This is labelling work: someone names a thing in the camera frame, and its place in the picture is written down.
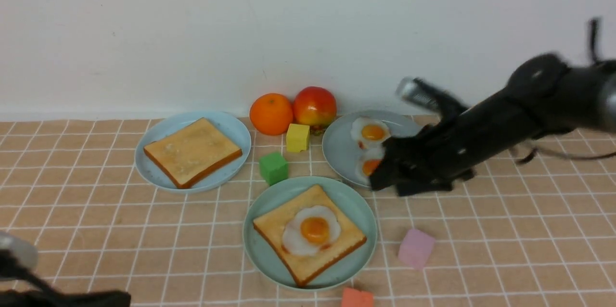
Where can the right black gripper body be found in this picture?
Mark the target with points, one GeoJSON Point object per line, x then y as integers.
{"type": "Point", "coordinates": [450, 150]}

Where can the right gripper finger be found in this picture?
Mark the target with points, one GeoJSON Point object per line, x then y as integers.
{"type": "Point", "coordinates": [390, 172]}

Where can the fried egg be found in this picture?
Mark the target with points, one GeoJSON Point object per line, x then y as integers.
{"type": "Point", "coordinates": [367, 163]}
{"type": "Point", "coordinates": [369, 133]}
{"type": "Point", "coordinates": [311, 230]}

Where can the toast slice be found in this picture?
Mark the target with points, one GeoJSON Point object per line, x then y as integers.
{"type": "Point", "coordinates": [304, 269]}
{"type": "Point", "coordinates": [192, 153]}

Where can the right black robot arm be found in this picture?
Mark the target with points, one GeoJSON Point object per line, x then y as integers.
{"type": "Point", "coordinates": [544, 96]}

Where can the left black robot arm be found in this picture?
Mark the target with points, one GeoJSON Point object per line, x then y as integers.
{"type": "Point", "coordinates": [18, 260]}

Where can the grey-blue plate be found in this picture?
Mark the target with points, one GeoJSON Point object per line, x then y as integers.
{"type": "Point", "coordinates": [341, 150]}

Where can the pink cube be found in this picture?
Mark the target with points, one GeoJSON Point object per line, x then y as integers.
{"type": "Point", "coordinates": [415, 249]}

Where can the yellow cube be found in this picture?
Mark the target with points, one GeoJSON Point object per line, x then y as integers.
{"type": "Point", "coordinates": [297, 138]}

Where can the red apple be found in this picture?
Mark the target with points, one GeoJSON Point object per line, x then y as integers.
{"type": "Point", "coordinates": [315, 107]}

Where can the mint green plate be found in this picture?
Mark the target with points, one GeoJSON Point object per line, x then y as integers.
{"type": "Point", "coordinates": [263, 257]}

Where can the green cube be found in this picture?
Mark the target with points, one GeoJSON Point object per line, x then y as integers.
{"type": "Point", "coordinates": [273, 168]}

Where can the checkered orange tablecloth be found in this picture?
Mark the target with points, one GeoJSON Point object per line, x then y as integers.
{"type": "Point", "coordinates": [537, 235]}

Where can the red-orange cube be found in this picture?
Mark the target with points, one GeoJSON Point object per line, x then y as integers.
{"type": "Point", "coordinates": [356, 298]}

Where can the orange fruit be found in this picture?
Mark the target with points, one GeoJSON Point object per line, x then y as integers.
{"type": "Point", "coordinates": [271, 114]}

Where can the light blue plate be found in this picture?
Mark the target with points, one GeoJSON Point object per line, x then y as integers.
{"type": "Point", "coordinates": [225, 122]}

